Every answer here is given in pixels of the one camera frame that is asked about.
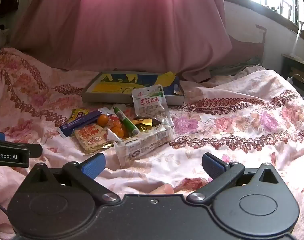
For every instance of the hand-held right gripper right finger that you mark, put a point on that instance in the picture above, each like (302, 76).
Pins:
(212, 165)

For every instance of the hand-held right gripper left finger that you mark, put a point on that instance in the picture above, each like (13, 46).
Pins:
(94, 165)

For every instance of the crispy noodle snack packet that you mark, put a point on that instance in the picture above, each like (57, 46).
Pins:
(92, 137)

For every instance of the clear packet of orange candies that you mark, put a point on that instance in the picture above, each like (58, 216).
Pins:
(117, 131)

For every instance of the dark blue stick packet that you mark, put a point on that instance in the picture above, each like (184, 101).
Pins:
(77, 125)

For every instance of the orange kumquat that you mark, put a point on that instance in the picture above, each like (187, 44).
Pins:
(102, 120)

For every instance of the clear cake packet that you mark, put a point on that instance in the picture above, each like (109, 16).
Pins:
(142, 145)

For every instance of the yellow and purple snack packet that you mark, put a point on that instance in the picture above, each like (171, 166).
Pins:
(77, 115)

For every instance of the green sausage stick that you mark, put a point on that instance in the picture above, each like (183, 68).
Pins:
(126, 121)

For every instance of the gold foil snack packet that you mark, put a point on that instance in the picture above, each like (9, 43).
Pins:
(142, 123)

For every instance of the cardboard box with blue-yellow lining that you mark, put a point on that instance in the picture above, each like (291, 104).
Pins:
(112, 87)

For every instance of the white and green snack packet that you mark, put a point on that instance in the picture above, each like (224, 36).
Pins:
(150, 105)

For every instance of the pink floral blanket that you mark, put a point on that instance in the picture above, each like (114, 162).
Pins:
(242, 135)

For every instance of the person's bare foot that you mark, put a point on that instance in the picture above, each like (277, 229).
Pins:
(162, 189)

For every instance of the grey-green cloth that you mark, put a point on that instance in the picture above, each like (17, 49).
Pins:
(232, 68)

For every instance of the dark cabinet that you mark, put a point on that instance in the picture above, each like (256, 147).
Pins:
(298, 67)

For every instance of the pink curtain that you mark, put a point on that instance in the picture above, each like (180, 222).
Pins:
(129, 25)

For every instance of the white stand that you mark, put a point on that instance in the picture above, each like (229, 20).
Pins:
(297, 36)

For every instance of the small picture frame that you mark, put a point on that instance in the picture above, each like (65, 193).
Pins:
(286, 9)

